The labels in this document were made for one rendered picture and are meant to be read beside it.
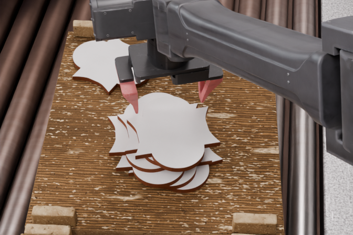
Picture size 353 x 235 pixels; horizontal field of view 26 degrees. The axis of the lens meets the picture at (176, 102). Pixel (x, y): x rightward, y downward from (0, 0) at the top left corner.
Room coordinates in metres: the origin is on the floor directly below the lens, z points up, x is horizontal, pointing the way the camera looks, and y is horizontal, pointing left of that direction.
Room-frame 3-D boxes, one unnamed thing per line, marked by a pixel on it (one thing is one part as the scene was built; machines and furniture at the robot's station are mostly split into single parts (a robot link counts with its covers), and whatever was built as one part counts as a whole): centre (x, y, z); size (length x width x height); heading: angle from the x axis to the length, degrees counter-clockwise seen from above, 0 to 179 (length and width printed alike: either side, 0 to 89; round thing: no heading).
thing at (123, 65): (0.77, 0.05, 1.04); 0.07 x 0.07 x 0.09; 13
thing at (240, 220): (0.60, -0.10, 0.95); 0.06 x 0.02 x 0.03; 87
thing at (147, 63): (0.78, 0.01, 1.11); 0.10 x 0.07 x 0.07; 103
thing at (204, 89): (0.79, -0.02, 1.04); 0.07 x 0.07 x 0.09; 13
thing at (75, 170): (0.80, 0.02, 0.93); 0.41 x 0.35 x 0.02; 177
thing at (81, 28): (1.00, 0.15, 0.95); 0.06 x 0.02 x 0.03; 87
